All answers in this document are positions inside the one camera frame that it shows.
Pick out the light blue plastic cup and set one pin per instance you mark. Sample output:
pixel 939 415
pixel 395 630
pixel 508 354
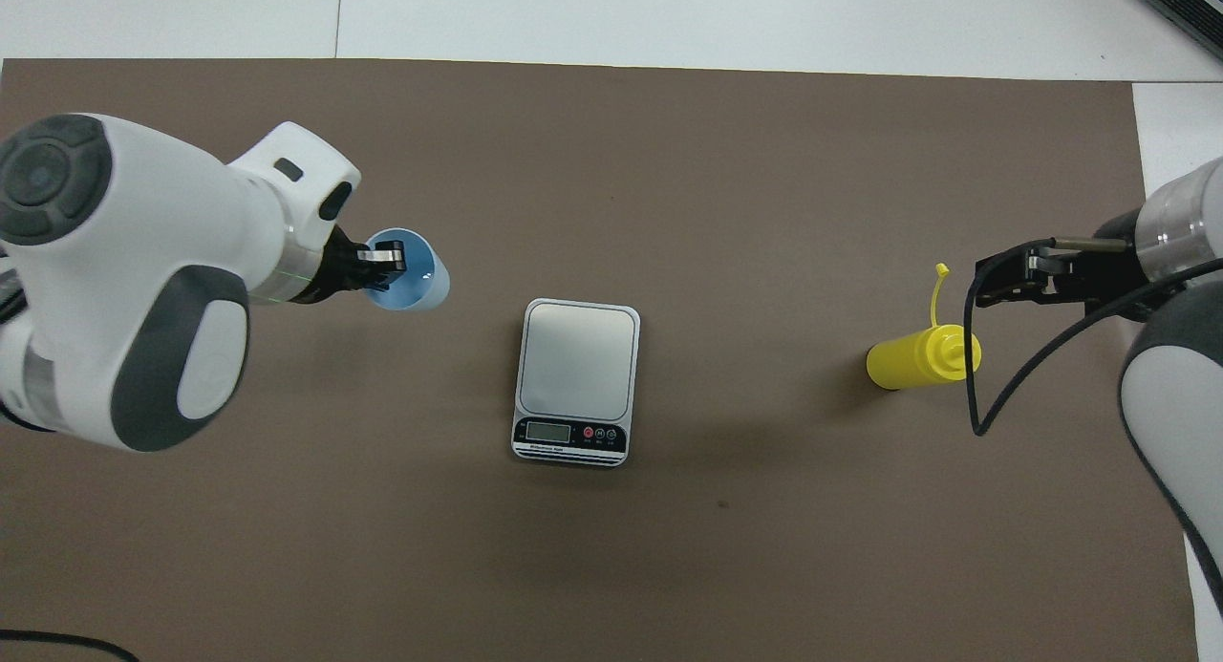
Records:
pixel 425 285

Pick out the yellow squeeze bottle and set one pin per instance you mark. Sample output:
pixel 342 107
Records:
pixel 908 358

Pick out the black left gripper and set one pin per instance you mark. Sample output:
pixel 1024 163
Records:
pixel 339 270

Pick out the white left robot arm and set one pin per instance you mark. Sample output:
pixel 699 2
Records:
pixel 143 232

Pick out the silver digital kitchen scale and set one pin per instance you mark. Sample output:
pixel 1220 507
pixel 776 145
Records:
pixel 573 356

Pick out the brown paper table mat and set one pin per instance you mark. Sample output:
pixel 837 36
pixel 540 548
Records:
pixel 669 213

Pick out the silver ribbed metal device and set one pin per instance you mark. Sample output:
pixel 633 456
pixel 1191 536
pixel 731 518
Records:
pixel 1194 3

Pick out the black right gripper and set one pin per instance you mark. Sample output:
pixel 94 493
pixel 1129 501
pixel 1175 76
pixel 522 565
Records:
pixel 1113 270

